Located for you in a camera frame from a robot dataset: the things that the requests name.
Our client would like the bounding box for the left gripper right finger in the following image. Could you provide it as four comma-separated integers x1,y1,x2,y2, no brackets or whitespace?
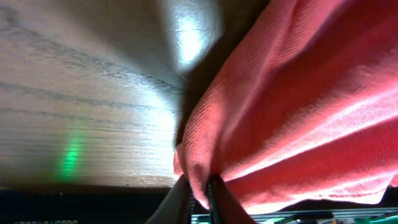
206,175,256,224

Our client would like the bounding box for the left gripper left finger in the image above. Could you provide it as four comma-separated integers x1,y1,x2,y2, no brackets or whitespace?
145,175,195,224

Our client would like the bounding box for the red printed t-shirt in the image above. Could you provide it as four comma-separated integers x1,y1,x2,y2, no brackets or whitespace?
174,0,397,214

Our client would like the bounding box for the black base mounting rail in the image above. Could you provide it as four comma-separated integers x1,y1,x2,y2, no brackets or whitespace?
1,189,397,223

